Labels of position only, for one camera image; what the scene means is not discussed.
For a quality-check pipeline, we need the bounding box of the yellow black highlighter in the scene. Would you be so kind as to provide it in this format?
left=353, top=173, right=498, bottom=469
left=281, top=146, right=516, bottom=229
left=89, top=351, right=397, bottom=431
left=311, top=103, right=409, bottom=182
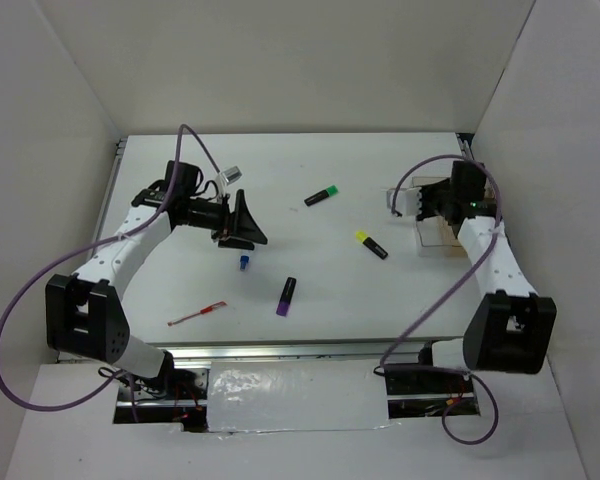
left=355, top=231, right=388, bottom=260

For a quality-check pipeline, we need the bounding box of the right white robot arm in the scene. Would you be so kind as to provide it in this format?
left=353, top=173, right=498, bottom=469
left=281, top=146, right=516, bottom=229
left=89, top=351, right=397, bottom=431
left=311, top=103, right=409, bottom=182
left=416, top=157, right=557, bottom=375

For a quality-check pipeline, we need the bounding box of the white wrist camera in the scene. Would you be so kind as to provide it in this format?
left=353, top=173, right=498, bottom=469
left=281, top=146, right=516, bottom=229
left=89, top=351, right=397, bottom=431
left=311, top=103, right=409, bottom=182
left=214, top=166, right=242, bottom=197
left=386, top=187, right=422, bottom=217

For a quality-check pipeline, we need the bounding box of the purple black highlighter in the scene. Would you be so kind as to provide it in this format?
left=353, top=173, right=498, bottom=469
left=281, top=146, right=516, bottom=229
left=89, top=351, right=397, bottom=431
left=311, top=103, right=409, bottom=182
left=276, top=277, right=297, bottom=317

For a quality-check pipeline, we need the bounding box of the aluminium front rail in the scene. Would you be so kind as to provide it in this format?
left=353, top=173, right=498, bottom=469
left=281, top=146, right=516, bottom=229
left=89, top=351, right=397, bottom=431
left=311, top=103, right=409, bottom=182
left=107, top=335, right=481, bottom=361

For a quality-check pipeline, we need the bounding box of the green black highlighter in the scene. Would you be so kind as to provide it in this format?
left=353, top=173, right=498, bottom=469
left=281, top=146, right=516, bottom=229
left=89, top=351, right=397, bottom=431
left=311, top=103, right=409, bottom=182
left=304, top=185, right=338, bottom=207

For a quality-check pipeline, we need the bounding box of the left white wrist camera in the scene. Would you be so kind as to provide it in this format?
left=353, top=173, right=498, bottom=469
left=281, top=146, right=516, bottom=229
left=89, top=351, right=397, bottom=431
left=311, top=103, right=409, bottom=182
left=214, top=166, right=242, bottom=197

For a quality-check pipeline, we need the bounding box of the red gel pen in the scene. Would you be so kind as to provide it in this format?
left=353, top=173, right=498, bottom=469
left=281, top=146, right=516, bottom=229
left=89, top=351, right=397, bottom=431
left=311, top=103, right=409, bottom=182
left=167, top=301, right=227, bottom=327

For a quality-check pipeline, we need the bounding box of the white taped front panel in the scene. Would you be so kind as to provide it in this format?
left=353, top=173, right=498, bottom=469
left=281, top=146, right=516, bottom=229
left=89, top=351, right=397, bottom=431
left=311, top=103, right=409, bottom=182
left=207, top=360, right=389, bottom=433

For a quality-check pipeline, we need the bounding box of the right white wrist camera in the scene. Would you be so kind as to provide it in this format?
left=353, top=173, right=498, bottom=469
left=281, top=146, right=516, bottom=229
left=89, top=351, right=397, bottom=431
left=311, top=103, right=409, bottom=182
left=386, top=187, right=422, bottom=217

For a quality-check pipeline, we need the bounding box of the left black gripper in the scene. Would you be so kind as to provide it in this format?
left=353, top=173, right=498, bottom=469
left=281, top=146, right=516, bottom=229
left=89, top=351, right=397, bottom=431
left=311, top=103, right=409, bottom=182
left=180, top=189, right=267, bottom=252

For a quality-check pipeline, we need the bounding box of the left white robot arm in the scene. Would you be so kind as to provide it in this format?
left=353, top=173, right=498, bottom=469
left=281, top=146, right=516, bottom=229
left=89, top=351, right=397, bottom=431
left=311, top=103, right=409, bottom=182
left=45, top=161, right=268, bottom=399

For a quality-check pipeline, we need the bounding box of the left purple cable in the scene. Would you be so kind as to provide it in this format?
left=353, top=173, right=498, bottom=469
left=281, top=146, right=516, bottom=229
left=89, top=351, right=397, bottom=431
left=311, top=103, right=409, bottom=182
left=0, top=123, right=221, bottom=412

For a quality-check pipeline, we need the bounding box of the clear plastic organizer tray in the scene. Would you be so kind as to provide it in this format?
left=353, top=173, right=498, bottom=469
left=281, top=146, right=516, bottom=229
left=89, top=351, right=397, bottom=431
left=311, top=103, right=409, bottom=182
left=409, top=176, right=495, bottom=258

